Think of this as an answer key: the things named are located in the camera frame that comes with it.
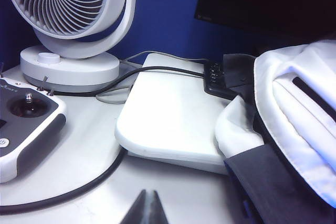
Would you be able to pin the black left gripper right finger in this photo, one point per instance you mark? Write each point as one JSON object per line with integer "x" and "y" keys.
{"x": 157, "y": 212}

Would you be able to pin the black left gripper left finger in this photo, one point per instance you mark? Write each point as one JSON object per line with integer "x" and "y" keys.
{"x": 139, "y": 212}

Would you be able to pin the light gray backpack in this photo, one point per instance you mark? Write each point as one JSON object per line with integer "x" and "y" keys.
{"x": 288, "y": 119}

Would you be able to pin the white monitor riser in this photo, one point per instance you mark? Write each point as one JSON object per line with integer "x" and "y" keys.
{"x": 170, "y": 108}

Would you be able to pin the black usb hub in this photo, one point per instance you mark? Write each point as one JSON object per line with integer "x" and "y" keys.
{"x": 214, "y": 87}

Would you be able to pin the white gray remote controller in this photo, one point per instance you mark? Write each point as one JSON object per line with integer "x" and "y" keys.
{"x": 26, "y": 134}

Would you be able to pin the white desk fan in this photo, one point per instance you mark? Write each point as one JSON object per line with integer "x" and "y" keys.
{"x": 73, "y": 11}

